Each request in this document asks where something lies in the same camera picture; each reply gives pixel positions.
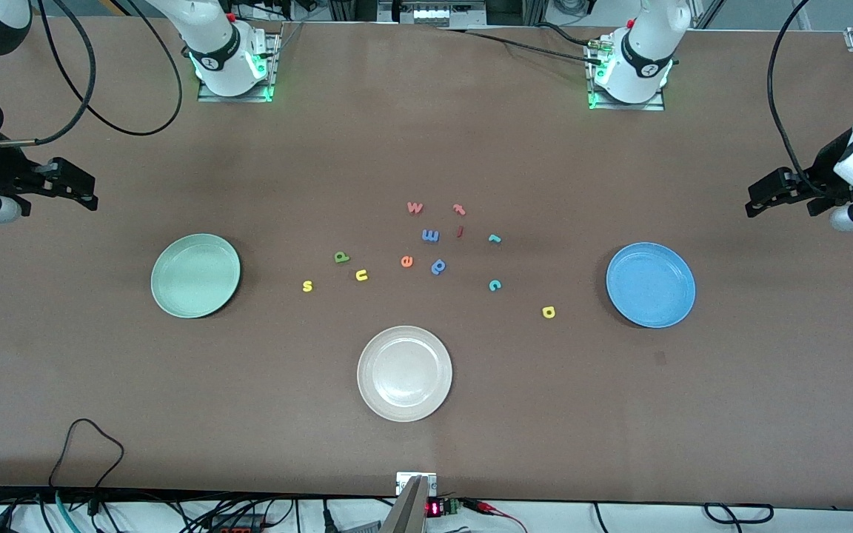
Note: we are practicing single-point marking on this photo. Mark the blue letter m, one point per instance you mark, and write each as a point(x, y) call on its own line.
point(430, 235)

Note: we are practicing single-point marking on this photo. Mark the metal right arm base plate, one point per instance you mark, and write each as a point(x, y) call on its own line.
point(272, 66)

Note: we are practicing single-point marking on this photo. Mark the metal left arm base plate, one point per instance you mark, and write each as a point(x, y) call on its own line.
point(656, 105)

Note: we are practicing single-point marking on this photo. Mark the pink letter w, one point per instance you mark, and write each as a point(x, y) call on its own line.
point(415, 207)

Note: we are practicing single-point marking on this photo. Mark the blue letter p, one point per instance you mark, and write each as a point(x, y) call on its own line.
point(438, 266)

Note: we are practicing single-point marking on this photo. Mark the blue plate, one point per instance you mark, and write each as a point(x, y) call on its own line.
point(651, 285)

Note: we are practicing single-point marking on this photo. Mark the aluminium frame equipment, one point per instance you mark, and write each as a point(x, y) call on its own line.
point(432, 11)

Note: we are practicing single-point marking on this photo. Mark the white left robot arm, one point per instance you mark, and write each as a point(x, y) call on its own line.
point(641, 52)

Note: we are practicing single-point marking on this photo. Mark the grey camera mount bar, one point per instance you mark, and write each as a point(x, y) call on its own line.
point(406, 511)

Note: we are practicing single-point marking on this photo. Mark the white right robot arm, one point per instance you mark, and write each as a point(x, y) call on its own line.
point(215, 44)

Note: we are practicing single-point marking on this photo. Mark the green plate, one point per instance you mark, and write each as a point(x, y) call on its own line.
point(195, 275)

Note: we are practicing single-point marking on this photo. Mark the white plate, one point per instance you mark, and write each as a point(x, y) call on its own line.
point(404, 374)

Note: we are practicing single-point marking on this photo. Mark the red digit display module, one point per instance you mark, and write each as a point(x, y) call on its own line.
point(437, 508)

